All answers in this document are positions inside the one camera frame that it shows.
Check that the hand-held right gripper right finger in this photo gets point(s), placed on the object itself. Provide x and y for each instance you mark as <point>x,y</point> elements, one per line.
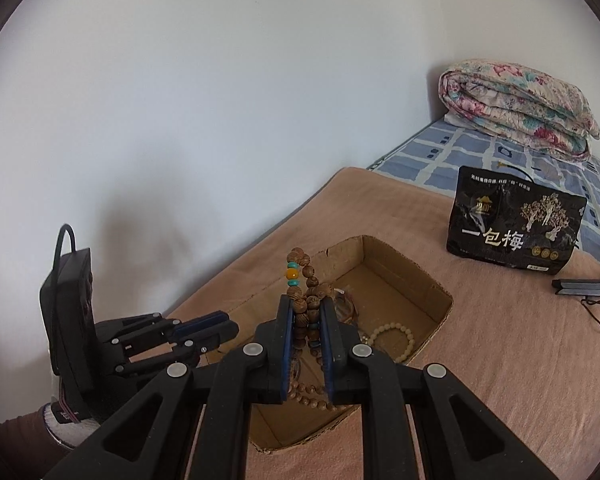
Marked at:
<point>327,355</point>

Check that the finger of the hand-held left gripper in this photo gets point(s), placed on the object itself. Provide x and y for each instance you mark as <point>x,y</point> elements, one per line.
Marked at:
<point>200,324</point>
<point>217,337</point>

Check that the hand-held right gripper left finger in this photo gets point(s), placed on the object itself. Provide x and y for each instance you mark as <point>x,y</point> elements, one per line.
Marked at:
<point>286,360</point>

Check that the cardboard box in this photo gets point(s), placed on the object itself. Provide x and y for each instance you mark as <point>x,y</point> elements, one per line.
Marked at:
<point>395,280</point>

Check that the person's left hand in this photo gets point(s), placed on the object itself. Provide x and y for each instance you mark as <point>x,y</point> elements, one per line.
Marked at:
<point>72,422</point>

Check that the black snack bag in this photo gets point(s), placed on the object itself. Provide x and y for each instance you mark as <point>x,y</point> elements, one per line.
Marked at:
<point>505,220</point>

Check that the blue checked bed sheet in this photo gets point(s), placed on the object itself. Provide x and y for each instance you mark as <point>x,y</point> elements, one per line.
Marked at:
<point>455,160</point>

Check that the black folded tripod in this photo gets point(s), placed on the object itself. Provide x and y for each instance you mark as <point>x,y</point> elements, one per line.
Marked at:
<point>580,287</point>

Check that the folded floral quilt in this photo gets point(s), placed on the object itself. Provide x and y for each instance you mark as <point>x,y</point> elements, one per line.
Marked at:
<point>520,105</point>

